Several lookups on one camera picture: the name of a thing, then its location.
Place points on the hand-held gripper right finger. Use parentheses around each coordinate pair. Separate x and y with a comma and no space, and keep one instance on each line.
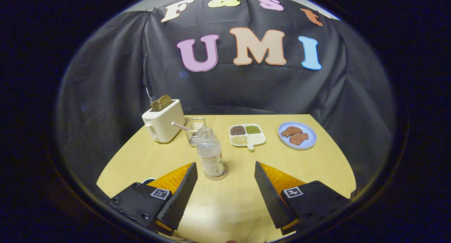
(270,197)

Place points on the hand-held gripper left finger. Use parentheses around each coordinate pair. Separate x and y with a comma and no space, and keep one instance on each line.
(179,197)

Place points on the round wooden coaster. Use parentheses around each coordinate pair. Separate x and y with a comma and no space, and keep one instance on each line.
(225,172)

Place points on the clear plastic juice bottle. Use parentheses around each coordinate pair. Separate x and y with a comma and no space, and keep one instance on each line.
(209,153)

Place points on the wooden table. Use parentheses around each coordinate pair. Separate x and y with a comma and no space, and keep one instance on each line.
(239,193)

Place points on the white divided dish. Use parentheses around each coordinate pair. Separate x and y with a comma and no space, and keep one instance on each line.
(257,139)

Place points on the yellow beans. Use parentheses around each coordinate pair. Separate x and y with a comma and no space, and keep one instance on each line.
(239,140)

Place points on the brown meat piece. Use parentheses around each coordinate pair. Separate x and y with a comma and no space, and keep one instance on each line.
(291,131)
(298,138)

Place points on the green beans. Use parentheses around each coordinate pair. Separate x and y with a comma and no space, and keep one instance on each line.
(252,129)

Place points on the white toaster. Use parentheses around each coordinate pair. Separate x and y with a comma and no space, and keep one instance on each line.
(164,125)

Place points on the dark beans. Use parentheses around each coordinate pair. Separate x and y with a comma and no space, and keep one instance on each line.
(238,130)

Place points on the blue plate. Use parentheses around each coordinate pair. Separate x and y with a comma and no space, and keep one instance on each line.
(310,132)

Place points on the toast slices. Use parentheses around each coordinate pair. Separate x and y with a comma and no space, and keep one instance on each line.
(161,103)

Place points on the black backdrop cloth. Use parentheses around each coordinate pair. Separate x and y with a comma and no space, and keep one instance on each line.
(246,88)

